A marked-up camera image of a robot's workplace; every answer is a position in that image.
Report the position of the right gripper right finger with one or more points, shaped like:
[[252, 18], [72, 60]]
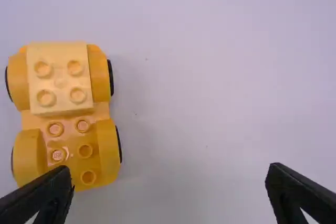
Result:
[[296, 195]]

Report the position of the yellow toy car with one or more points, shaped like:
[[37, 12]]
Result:
[[60, 90]]

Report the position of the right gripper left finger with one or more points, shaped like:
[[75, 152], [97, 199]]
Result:
[[39, 197]]

